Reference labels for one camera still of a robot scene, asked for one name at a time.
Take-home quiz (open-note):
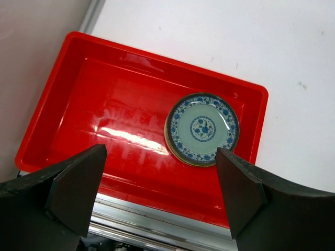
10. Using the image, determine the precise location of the red plastic bin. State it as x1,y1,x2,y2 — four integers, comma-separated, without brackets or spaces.
15,32,268,227

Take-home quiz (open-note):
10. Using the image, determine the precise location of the blue patterned plate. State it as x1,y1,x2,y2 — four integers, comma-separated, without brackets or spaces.
164,93,240,167

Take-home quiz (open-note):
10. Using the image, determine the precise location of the aluminium frame rail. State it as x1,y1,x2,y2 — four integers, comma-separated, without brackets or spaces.
80,1,237,250

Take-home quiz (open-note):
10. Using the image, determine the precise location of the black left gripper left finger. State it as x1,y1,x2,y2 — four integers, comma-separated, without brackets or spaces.
1,144,107,250

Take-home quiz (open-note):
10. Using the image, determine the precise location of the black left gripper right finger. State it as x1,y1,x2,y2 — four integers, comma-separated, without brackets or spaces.
216,148,334,250

